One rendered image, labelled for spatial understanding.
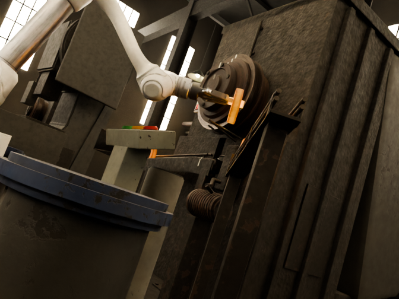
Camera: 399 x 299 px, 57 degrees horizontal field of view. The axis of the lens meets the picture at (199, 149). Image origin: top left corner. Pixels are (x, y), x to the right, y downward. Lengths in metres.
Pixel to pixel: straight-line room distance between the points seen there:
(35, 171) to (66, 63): 3.84
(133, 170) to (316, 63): 1.21
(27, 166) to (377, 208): 2.09
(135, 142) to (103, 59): 3.65
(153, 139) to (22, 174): 0.46
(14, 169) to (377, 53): 2.10
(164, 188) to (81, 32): 3.54
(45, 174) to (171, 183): 0.61
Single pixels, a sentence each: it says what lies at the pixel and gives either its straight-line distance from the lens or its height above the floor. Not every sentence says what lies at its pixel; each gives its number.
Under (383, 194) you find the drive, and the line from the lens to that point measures 2.44.
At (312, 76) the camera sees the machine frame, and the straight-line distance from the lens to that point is 1.92.
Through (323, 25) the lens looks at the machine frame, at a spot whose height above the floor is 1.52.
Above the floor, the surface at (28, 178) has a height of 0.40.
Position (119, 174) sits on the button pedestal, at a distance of 1.01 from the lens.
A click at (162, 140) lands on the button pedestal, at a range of 0.97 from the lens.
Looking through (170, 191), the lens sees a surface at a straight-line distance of 1.12.
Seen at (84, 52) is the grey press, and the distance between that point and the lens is 4.49.
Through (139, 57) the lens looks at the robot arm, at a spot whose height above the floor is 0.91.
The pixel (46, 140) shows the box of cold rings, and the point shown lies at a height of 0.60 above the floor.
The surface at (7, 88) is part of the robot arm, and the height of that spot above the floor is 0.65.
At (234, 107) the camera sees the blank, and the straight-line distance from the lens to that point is 1.52.
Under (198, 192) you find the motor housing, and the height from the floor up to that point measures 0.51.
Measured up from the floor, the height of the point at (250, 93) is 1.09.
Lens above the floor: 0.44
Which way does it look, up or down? 9 degrees up
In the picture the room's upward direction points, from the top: 19 degrees clockwise
